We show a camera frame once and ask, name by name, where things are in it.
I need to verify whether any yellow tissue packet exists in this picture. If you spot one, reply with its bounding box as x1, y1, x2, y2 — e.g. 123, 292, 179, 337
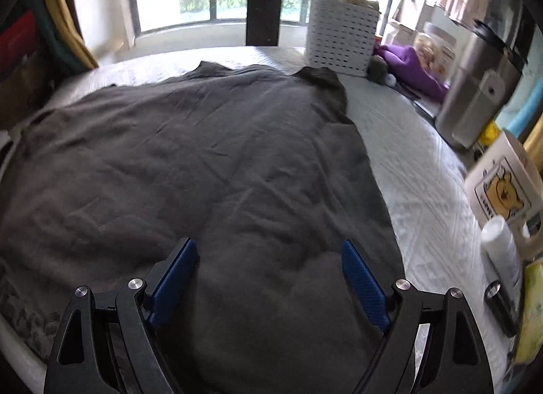
513, 259, 543, 367

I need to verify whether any small black device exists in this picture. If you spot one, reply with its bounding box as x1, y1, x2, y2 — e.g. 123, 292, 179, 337
485, 279, 520, 337

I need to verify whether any bear print mug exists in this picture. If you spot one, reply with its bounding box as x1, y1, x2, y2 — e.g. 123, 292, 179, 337
464, 130, 543, 246

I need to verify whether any yellow curtain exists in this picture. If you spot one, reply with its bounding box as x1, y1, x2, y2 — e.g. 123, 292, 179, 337
524, 114, 543, 153
40, 0, 99, 73

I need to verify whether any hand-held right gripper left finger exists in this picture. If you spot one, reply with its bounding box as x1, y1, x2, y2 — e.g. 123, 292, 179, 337
43, 238, 199, 394

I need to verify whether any blond doll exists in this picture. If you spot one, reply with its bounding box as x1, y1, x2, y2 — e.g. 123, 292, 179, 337
413, 34, 446, 77

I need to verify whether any yellow plastic bag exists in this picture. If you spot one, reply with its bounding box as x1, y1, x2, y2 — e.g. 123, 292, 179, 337
479, 120, 498, 146

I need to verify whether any dark grey t-shirt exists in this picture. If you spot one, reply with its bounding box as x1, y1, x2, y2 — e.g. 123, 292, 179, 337
0, 60, 418, 394

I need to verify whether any white bottle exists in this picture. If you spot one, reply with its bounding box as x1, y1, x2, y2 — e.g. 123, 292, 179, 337
481, 215, 523, 289

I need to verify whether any teal curtain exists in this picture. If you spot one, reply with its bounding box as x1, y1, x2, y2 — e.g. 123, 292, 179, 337
25, 0, 77, 81

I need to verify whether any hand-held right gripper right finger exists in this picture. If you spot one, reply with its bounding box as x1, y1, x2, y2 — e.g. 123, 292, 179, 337
341, 240, 495, 394

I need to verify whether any purple plush toy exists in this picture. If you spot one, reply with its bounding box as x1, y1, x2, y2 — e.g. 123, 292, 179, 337
375, 44, 449, 101

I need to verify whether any white perforated basket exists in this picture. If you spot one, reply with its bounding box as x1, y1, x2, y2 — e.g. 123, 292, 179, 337
306, 0, 381, 78

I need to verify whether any dark sliding door frame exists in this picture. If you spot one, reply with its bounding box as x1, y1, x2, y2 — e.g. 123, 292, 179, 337
246, 0, 286, 47

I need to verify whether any white quilted bed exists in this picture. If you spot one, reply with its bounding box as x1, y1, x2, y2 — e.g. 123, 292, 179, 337
0, 45, 516, 394

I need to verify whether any grey fuzzy toy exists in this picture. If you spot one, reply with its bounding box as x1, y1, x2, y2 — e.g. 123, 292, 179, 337
367, 55, 397, 85

